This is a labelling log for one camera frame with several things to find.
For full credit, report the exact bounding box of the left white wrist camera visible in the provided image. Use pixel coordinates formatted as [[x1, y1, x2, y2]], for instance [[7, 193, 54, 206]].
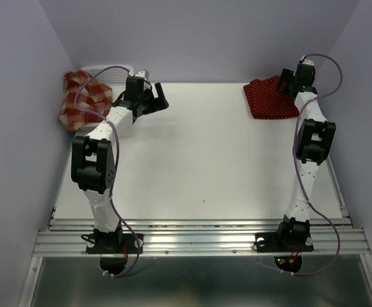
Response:
[[133, 70, 150, 81]]

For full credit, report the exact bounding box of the white plastic basket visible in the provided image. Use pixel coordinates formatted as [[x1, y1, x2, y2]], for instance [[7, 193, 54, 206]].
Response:
[[76, 64, 135, 129]]

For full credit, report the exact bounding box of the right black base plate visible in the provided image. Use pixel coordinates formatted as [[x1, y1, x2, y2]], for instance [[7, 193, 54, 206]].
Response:
[[253, 231, 314, 253]]

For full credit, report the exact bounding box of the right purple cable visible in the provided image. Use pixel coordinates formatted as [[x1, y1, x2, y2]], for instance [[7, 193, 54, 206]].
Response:
[[257, 53, 343, 276]]

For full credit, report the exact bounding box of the red cream plaid skirt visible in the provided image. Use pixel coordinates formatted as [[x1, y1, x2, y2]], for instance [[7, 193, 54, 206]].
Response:
[[59, 70, 113, 132]]

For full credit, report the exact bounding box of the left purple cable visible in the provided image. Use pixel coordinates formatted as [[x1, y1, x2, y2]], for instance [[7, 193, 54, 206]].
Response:
[[74, 65, 142, 278]]

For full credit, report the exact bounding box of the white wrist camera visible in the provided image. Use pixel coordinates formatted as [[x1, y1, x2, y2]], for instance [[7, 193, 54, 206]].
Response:
[[133, 70, 150, 81], [299, 56, 314, 66]]

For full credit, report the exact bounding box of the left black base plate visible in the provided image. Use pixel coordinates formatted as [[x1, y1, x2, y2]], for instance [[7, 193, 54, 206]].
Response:
[[81, 233, 143, 255]]

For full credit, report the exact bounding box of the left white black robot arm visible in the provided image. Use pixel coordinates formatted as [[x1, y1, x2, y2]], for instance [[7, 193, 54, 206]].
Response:
[[71, 70, 169, 252]]

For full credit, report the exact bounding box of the aluminium rail frame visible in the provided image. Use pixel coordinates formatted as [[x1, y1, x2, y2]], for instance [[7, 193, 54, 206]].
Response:
[[19, 81, 372, 307]]

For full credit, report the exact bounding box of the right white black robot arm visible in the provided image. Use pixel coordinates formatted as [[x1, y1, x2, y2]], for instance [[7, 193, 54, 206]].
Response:
[[275, 59, 336, 249]]

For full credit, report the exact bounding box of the purple cable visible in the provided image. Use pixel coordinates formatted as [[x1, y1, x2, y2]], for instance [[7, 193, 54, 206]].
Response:
[[257, 53, 343, 276], [74, 65, 142, 278]]

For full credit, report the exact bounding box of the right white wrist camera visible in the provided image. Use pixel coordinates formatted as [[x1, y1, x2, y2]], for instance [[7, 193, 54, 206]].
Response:
[[299, 56, 314, 66]]

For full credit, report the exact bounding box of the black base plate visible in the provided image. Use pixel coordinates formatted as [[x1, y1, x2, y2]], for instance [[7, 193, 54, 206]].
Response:
[[81, 233, 143, 255], [253, 231, 314, 253]]

